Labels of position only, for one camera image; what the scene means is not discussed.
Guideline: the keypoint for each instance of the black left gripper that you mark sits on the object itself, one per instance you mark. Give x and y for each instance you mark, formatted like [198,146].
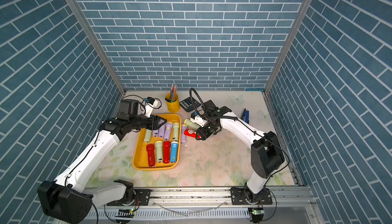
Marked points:
[154,122]

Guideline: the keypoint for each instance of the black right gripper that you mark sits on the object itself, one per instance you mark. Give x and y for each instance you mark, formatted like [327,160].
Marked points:
[201,131]

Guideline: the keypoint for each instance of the plain red flashlight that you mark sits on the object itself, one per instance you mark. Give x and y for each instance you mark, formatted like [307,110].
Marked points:
[151,155]
[166,152]

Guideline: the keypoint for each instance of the pale green flashlight yellow head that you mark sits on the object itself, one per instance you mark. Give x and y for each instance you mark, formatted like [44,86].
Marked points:
[176,131]

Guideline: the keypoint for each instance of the red flashlight white head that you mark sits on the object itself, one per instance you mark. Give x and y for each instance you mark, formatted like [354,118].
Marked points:
[192,134]

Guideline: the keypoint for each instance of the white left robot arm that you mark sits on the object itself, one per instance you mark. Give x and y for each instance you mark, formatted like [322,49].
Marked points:
[67,198]

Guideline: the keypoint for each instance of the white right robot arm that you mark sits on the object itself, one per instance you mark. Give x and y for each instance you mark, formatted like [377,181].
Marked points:
[267,156]

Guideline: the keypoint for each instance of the black calculator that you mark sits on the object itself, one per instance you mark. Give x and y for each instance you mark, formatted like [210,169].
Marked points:
[189,105]

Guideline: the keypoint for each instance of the blue black stapler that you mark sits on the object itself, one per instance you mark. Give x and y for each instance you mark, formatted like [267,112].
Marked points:
[245,116]

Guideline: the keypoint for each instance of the yellow pencil cup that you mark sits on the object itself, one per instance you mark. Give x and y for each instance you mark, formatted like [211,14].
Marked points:
[173,105]

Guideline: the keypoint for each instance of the yellow plastic tray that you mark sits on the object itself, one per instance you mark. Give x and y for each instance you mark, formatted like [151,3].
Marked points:
[140,159]

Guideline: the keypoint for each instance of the coloured pencils bunch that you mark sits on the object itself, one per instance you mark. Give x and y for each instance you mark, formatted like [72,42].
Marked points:
[172,93]

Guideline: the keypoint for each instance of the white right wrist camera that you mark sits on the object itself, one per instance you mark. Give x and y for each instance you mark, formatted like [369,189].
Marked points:
[195,118]

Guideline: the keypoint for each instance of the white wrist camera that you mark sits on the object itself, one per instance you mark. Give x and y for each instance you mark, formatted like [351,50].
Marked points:
[151,104]
[195,118]

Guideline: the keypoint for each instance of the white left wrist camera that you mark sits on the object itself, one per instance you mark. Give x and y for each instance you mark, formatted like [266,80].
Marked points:
[151,104]

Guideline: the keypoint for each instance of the aluminium front rail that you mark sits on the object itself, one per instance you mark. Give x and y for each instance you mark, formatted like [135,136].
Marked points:
[202,205]

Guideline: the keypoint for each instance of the metal corner frame post left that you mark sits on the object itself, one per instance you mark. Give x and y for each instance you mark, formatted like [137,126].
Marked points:
[86,27]

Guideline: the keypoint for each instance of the metal corner frame post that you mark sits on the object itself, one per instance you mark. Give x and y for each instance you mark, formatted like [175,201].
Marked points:
[86,27]
[288,43]

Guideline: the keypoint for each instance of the metal corner frame post right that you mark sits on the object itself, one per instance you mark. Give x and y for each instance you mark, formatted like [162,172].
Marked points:
[288,43]

